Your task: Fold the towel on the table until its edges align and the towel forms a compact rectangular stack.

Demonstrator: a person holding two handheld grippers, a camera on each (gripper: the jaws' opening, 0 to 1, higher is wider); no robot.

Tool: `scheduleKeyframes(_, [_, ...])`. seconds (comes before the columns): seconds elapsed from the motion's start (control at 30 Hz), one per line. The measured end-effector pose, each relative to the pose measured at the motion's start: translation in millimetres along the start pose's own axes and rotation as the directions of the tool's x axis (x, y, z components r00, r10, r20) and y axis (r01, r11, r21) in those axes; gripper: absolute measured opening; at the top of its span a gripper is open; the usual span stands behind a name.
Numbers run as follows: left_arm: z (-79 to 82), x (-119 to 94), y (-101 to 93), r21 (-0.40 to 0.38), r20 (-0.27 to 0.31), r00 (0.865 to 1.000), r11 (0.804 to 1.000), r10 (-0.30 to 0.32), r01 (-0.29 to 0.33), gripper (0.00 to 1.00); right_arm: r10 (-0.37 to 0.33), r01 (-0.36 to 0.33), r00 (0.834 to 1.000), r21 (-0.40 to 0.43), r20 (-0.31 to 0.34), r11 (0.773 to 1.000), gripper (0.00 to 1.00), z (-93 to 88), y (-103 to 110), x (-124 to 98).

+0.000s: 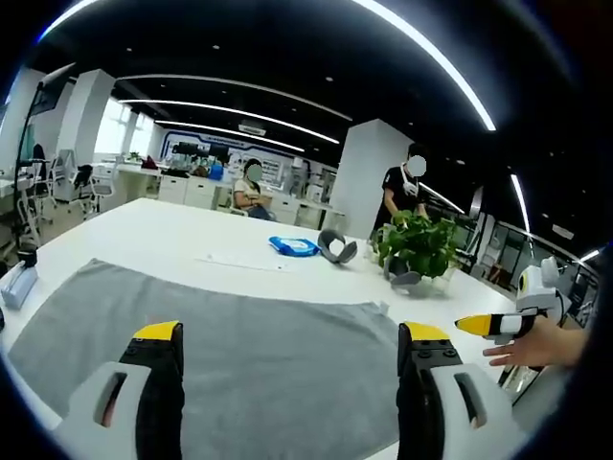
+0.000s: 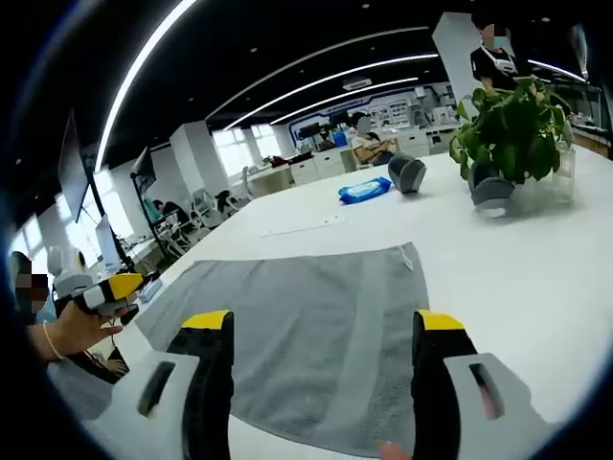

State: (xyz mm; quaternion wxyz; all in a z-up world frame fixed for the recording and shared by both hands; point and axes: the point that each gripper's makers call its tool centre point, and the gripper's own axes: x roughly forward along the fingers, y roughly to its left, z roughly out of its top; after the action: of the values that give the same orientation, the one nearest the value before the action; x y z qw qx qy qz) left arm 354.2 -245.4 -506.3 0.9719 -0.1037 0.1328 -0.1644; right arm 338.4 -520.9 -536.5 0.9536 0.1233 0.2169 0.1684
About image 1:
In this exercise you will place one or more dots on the white office chair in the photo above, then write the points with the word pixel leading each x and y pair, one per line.
pixel 93 184

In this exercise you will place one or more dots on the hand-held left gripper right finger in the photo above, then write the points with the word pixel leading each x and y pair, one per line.
pixel 431 383

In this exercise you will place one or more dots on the white table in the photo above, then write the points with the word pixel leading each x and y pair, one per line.
pixel 158 230

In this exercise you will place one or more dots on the green potted plant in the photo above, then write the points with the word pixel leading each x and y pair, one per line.
pixel 416 244

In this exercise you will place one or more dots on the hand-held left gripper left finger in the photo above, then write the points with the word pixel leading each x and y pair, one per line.
pixel 143 383

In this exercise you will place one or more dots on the white tissue box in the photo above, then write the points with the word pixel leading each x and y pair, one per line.
pixel 18 285

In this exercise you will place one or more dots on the white office desk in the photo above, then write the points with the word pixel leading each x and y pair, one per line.
pixel 143 179

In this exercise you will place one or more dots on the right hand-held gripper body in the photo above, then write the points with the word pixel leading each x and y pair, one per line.
pixel 538 287

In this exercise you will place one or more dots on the person's right hand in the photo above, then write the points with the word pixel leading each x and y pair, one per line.
pixel 519 350

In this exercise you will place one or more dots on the blue wet wipes packet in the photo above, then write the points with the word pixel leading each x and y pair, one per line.
pixel 293 246

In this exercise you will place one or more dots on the grey towel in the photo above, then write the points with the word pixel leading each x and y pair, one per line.
pixel 268 350

